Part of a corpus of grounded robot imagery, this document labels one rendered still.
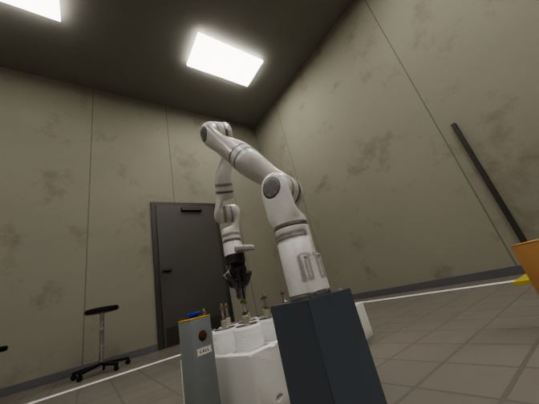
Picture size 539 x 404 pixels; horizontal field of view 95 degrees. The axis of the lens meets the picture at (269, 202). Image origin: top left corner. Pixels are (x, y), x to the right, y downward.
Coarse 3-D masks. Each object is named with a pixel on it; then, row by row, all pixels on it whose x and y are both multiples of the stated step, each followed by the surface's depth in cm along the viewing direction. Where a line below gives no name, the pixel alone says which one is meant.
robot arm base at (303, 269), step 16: (304, 224) 62; (288, 240) 60; (304, 240) 60; (288, 256) 59; (304, 256) 57; (320, 256) 60; (288, 272) 58; (304, 272) 56; (320, 272) 58; (288, 288) 59; (304, 288) 56; (320, 288) 56
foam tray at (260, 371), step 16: (256, 352) 75; (272, 352) 79; (224, 368) 79; (240, 368) 74; (256, 368) 72; (272, 368) 76; (224, 384) 78; (240, 384) 74; (256, 384) 70; (272, 384) 74; (224, 400) 77; (240, 400) 73; (256, 400) 69; (272, 400) 72; (288, 400) 76
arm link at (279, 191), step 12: (264, 180) 68; (276, 180) 65; (288, 180) 65; (264, 192) 67; (276, 192) 64; (288, 192) 63; (264, 204) 67; (276, 204) 64; (288, 204) 62; (276, 216) 63; (288, 216) 61; (300, 216) 62; (276, 228) 63
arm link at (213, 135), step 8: (208, 128) 89; (216, 128) 90; (224, 128) 92; (208, 136) 89; (216, 136) 86; (224, 136) 85; (208, 144) 91; (216, 144) 86; (224, 144) 83; (232, 144) 81; (240, 144) 80; (224, 152) 83
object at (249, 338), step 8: (240, 328) 81; (248, 328) 81; (256, 328) 82; (240, 336) 80; (248, 336) 80; (256, 336) 80; (240, 344) 80; (248, 344) 79; (256, 344) 79; (264, 344) 82; (240, 352) 79; (248, 352) 78
